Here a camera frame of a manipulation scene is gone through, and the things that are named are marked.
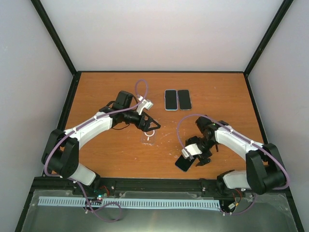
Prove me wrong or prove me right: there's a clear case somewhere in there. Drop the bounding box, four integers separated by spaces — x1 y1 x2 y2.
177 89 193 111
140 129 158 145

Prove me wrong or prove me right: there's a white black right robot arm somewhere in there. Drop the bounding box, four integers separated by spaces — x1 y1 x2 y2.
182 115 289 195

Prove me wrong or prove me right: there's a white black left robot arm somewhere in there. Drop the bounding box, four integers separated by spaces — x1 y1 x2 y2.
42 91 161 195

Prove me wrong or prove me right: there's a light blue cable duct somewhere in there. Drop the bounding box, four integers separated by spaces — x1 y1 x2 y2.
38 196 220 211

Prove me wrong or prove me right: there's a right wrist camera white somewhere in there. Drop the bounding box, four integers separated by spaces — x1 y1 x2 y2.
182 144 202 160

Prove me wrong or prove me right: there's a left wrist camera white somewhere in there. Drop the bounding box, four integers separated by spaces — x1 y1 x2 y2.
136 96 154 115

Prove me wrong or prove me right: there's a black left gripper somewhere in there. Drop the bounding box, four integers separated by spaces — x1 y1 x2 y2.
123 108 160 132

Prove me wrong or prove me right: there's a blue phone black screen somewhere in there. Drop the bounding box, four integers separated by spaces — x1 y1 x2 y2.
165 89 178 110

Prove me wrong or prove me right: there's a light blue phone case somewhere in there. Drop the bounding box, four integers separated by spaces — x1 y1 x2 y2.
164 89 179 112

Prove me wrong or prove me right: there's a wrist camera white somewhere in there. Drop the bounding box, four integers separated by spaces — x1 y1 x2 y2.
136 96 154 115
182 144 202 160

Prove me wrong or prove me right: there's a black aluminium frame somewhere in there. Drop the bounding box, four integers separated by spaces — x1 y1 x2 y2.
15 0 304 232

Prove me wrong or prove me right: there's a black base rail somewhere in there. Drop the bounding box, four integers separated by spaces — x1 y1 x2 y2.
32 176 289 200

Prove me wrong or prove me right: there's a dark teal phone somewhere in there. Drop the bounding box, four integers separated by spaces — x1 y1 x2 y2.
178 89 193 111

